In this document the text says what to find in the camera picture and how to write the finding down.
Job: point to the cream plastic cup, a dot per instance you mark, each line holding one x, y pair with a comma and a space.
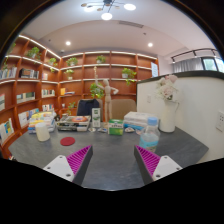
42, 132

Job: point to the beige chair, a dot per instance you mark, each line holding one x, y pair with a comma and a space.
123, 108

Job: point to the chair with dark blue jacket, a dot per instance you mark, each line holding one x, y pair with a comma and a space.
87, 107

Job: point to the white vase with pink flowers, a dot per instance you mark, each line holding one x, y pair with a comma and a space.
167, 116

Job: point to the wooden artist mannequin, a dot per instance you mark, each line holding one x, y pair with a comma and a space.
107, 96

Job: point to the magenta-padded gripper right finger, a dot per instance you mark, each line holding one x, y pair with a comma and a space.
150, 161

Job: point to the white wall socket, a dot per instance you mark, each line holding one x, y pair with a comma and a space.
220, 121

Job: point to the small printed sticker badge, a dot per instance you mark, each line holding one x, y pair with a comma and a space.
102, 130
129, 130
92, 129
138, 132

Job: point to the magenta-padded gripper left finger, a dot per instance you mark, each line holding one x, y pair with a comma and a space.
78, 161

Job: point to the flat round red coaster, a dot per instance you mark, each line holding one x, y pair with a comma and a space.
67, 141

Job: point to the white wall switch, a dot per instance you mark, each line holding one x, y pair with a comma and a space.
149, 99

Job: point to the clear water bottle blue cap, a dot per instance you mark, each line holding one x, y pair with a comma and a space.
150, 138

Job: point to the stacked boxes with orange print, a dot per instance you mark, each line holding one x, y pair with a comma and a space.
74, 122

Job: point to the round recessed ceiling light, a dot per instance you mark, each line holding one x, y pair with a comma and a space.
68, 43
150, 44

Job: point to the window with grey curtain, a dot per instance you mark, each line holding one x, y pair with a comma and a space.
188, 64

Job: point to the wooden shelf unit with books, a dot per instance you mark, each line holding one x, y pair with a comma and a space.
100, 71

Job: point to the ceiling air vent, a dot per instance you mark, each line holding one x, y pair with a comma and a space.
131, 24

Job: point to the stack of white packages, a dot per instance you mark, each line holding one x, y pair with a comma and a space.
136, 119

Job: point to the branched ceiling lamp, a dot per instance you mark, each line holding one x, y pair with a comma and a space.
106, 15

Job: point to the stack of colourful books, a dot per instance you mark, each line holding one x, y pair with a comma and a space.
41, 118

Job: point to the tall green white carton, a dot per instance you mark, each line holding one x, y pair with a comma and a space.
96, 117

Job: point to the small green white box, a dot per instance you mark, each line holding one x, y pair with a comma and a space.
116, 127

